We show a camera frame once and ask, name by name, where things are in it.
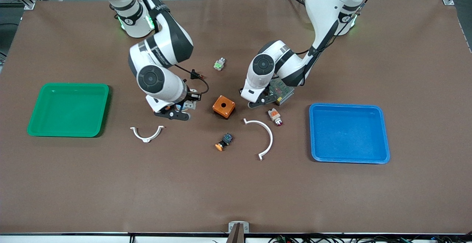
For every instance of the orange emergency stop button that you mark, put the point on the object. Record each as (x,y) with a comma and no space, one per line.
(224,141)

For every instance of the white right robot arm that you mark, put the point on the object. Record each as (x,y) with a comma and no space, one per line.
(173,40)

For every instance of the small white pipe clamp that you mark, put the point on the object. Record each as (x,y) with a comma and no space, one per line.
(147,139)

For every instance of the green plastic tray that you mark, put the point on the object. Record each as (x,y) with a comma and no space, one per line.
(68,110)

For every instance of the green white terminal block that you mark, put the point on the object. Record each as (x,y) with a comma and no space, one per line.
(219,64)

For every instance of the blue plastic tray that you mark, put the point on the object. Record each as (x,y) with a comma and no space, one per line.
(348,134)

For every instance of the metal table edge bracket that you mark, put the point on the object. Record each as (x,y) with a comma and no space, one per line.
(238,226)

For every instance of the metal mesh power supply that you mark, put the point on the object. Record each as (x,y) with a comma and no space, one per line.
(283,90)

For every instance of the orange push button box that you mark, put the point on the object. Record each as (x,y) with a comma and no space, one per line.
(224,106)

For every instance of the large white pipe clamp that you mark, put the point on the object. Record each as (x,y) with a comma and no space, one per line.
(270,134)

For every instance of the brown table mat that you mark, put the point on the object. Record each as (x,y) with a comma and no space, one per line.
(236,191)

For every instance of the orange white indicator light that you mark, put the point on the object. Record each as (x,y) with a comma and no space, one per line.
(274,115)

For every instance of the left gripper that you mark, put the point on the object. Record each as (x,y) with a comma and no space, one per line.
(273,94)

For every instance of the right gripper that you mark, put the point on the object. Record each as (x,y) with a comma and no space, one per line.
(192,97)

